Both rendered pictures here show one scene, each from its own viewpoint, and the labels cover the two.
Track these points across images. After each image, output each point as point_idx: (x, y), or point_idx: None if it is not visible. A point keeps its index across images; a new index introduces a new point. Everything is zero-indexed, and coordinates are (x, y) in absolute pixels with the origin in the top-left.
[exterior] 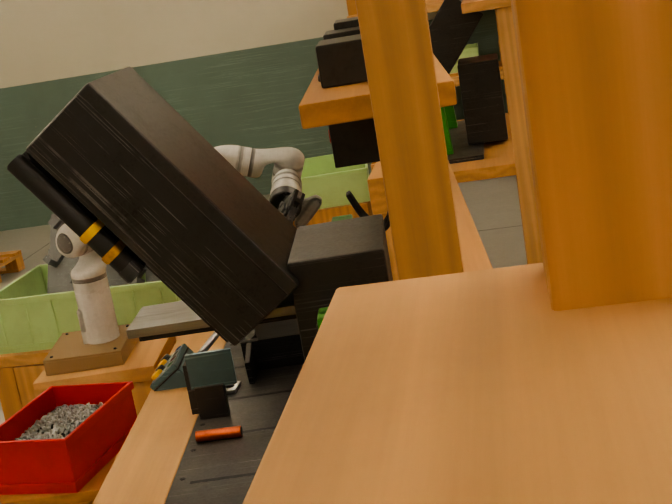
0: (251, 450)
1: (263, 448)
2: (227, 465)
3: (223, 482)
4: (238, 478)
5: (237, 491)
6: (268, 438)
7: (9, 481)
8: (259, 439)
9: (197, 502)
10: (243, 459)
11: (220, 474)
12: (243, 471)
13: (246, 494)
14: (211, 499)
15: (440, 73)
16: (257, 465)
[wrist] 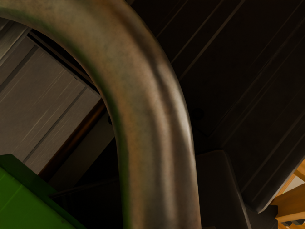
0: (14, 127)
1: (23, 116)
2: (15, 151)
3: (34, 155)
4: (41, 144)
5: (55, 146)
6: (11, 107)
7: None
8: (2, 116)
9: (37, 173)
10: (21, 137)
11: (22, 157)
12: (37, 139)
13: (64, 140)
14: (44, 164)
15: None
16: (41, 127)
